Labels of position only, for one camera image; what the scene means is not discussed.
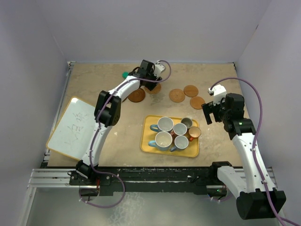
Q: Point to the light wooden coaster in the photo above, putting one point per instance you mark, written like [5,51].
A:
[190,90]
[197,102]

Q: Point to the yellow tray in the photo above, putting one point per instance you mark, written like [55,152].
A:
[148,135]

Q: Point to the small grey cup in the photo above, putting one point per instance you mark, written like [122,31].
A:
[187,122]

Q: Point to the blue mug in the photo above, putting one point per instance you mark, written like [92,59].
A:
[180,143]
[165,124]
[162,141]

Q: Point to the yellow framed whiteboard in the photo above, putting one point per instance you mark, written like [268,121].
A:
[74,130]

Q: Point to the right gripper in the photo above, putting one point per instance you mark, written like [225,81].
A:
[209,108]

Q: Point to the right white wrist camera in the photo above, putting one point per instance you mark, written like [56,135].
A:
[218,92]

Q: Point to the green whiteboard eraser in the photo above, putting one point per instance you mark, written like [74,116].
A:
[125,74]

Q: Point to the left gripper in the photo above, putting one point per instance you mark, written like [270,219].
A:
[155,78]

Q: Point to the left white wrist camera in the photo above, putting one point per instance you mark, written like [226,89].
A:
[159,68]

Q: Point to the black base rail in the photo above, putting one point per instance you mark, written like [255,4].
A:
[196,180]

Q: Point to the pink printed mug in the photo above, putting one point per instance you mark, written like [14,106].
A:
[179,129]

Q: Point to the orange copper mug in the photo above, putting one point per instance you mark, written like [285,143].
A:
[194,133]

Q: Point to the woven rattan coaster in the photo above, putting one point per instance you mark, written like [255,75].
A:
[177,95]
[156,90]

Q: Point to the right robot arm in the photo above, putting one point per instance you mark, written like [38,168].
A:
[256,195]

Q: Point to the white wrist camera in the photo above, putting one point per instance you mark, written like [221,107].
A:
[218,92]
[159,68]

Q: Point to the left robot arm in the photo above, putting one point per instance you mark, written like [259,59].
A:
[108,110]

